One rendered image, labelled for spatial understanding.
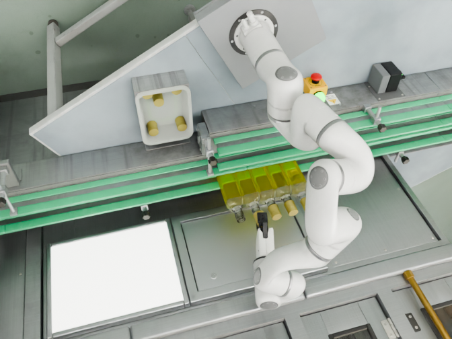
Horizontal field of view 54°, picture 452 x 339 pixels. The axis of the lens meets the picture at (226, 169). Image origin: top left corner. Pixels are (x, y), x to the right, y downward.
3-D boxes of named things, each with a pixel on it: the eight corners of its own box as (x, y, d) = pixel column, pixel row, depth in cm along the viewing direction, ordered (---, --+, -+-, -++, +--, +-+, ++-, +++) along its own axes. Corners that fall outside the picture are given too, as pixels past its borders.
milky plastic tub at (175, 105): (140, 130, 156) (144, 146, 151) (130, 77, 140) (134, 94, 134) (188, 122, 159) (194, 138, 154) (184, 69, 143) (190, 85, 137)
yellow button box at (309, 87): (299, 92, 164) (307, 105, 159) (302, 76, 159) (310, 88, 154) (317, 89, 165) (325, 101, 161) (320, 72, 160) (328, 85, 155)
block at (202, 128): (196, 142, 160) (200, 156, 155) (195, 123, 153) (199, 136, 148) (206, 140, 160) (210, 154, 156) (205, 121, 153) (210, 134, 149)
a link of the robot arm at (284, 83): (288, 42, 122) (311, 79, 112) (285, 80, 132) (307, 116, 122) (254, 50, 120) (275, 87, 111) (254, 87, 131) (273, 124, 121)
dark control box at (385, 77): (366, 81, 169) (377, 94, 164) (371, 63, 163) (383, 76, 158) (385, 77, 171) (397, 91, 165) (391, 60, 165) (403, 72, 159)
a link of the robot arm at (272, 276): (330, 236, 115) (286, 280, 127) (289, 222, 111) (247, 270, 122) (339, 263, 109) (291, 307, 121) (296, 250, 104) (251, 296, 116)
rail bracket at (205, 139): (201, 160, 156) (209, 185, 148) (199, 124, 144) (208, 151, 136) (209, 158, 157) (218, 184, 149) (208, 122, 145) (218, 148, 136)
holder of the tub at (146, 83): (142, 140, 160) (145, 155, 155) (130, 77, 140) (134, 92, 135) (188, 131, 164) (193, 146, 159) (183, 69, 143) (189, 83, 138)
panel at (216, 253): (48, 248, 154) (49, 343, 132) (46, 243, 152) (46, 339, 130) (290, 195, 170) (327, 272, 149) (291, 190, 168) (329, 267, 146)
